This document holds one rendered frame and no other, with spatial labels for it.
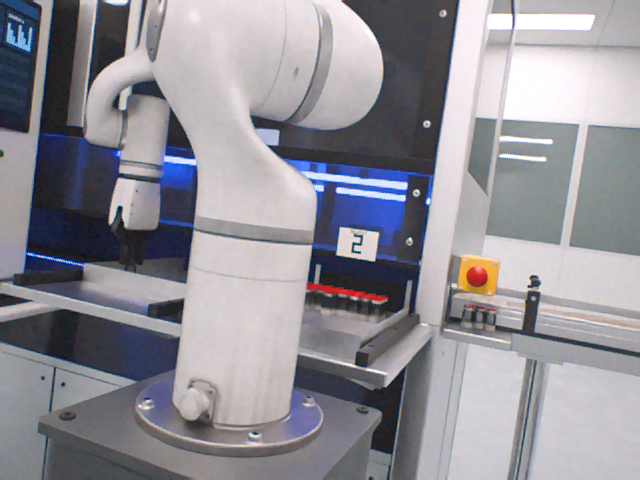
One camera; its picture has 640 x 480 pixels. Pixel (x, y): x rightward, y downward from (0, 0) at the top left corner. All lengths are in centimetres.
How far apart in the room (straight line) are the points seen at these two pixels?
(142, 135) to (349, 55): 65
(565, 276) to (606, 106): 163
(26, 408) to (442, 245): 119
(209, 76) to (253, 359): 25
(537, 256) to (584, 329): 449
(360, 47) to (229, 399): 35
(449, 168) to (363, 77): 59
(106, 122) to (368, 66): 66
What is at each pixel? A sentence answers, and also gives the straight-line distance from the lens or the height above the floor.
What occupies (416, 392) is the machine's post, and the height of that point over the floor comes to 74.
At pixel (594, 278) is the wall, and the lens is 575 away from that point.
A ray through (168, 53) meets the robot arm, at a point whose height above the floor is 119.
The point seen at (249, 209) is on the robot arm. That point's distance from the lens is 50.
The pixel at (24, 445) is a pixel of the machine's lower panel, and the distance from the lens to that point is 176.
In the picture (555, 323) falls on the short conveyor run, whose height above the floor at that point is 92.
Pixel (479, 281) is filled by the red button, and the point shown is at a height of 99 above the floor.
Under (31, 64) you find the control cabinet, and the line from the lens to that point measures 155.
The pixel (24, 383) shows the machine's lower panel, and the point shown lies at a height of 51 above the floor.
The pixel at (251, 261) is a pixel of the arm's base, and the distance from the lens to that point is 50.
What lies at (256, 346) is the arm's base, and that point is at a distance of 52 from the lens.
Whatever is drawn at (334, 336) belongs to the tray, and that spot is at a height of 91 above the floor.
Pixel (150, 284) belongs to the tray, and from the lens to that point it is 107.
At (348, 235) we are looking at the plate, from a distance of 115.
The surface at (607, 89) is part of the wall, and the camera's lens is 592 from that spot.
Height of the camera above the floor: 108
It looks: 3 degrees down
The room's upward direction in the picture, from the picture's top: 8 degrees clockwise
